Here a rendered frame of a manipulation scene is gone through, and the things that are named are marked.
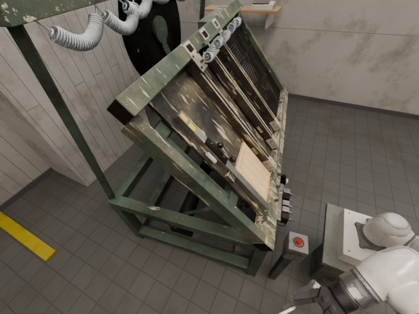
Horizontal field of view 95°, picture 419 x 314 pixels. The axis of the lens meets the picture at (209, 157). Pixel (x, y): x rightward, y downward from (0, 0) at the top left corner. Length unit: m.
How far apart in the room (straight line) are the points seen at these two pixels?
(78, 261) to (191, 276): 1.27
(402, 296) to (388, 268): 0.06
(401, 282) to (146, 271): 2.09
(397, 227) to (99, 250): 2.63
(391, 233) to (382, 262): 0.82
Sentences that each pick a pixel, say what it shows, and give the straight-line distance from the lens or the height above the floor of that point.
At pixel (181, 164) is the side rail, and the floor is 1.53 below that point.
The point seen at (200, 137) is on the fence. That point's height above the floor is 1.51.
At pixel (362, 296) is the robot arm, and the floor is 1.59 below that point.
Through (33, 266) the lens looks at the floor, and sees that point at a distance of 3.08.
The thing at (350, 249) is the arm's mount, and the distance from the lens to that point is 1.68.
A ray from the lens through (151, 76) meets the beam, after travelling 1.02.
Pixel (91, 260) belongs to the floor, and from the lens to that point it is 2.71.
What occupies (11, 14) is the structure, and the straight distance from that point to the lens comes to 1.04.
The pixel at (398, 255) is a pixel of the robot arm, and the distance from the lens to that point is 0.76.
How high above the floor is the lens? 2.24
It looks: 47 degrees down
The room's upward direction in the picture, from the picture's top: 4 degrees counter-clockwise
